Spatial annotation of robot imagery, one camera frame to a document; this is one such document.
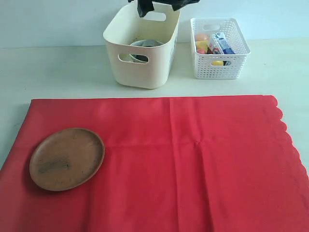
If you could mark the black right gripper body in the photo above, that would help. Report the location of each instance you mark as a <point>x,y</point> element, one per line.
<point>176,4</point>

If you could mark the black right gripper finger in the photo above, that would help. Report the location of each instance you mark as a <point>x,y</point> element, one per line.
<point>144,6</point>

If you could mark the upturned steel cup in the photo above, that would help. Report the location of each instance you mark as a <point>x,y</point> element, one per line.
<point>143,43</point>

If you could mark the white ceramic bowl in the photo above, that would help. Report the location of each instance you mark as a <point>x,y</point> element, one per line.
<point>129,58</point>

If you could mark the brown egg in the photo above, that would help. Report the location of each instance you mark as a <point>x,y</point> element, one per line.
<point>201,37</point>

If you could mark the yellow cheese block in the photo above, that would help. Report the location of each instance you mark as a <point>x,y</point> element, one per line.
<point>202,45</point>

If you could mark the red sausage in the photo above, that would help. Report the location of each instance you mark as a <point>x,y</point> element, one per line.
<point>201,51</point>

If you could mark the blue white milk carton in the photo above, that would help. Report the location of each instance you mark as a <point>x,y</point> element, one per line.
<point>218,44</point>

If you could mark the yellow lemon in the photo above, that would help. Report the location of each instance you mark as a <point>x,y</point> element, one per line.
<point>217,63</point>

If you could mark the round brown wooden plate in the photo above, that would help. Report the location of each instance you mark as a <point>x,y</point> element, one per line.
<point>66,159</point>

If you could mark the red table cloth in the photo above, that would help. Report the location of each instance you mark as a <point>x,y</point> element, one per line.
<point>187,164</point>

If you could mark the cream plastic bin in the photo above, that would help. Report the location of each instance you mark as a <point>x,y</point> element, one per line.
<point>127,27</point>

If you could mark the white perforated plastic basket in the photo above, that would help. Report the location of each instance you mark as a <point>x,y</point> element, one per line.
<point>232,63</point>

